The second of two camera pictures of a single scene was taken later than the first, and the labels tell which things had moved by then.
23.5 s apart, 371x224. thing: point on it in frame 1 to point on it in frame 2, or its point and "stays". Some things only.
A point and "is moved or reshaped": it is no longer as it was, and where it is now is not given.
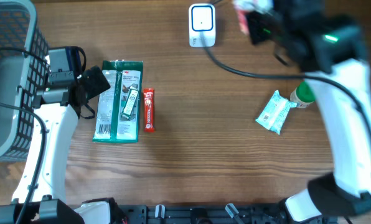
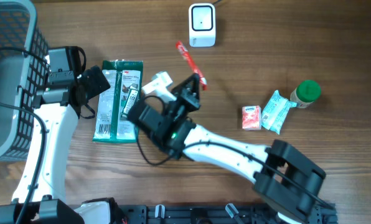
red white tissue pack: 241,14 to 251,117
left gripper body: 96,84 stays
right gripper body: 266,31 to 183,106
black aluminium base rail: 215,213 stays
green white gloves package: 118,109 stays
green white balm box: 130,102 stays
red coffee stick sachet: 149,108 is moved or reshaped
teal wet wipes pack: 274,114 stays
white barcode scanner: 201,25 stays
